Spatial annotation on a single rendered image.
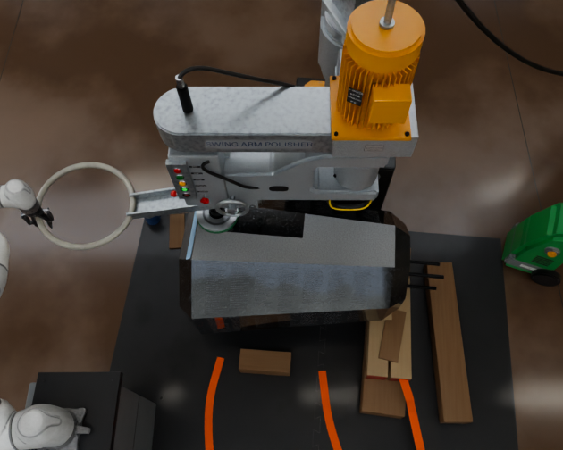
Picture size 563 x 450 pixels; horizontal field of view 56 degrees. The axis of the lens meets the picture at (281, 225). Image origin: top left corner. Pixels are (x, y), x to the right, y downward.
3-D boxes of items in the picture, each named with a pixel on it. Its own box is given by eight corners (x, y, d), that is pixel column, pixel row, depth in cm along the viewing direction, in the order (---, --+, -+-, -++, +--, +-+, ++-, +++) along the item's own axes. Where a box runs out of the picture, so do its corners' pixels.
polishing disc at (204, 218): (246, 217, 271) (246, 216, 270) (210, 239, 266) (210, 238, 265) (224, 187, 279) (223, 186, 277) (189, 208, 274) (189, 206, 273)
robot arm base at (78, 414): (86, 454, 225) (80, 453, 220) (37, 450, 227) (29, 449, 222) (96, 408, 233) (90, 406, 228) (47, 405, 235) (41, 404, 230)
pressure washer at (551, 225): (560, 242, 352) (638, 175, 274) (552, 289, 339) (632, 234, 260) (508, 225, 358) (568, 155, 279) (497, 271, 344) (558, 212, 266)
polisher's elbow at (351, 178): (332, 154, 238) (336, 128, 221) (376, 154, 238) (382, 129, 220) (332, 190, 230) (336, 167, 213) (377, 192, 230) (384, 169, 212)
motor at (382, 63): (404, 78, 199) (429, -10, 162) (411, 148, 185) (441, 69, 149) (329, 78, 199) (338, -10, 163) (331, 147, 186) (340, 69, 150)
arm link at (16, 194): (38, 190, 249) (9, 192, 247) (27, 173, 235) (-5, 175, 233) (37, 211, 245) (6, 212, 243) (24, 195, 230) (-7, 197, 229)
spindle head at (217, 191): (266, 168, 253) (262, 110, 213) (265, 209, 244) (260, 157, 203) (191, 168, 254) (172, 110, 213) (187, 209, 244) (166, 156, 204)
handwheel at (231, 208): (251, 199, 243) (248, 182, 230) (250, 219, 239) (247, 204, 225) (218, 198, 243) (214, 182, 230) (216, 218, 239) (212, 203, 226)
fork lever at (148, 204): (263, 173, 255) (259, 168, 251) (261, 209, 247) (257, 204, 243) (135, 191, 273) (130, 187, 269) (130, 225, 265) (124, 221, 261)
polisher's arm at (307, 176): (371, 174, 255) (387, 112, 211) (373, 217, 245) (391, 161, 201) (218, 173, 257) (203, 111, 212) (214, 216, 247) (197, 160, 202)
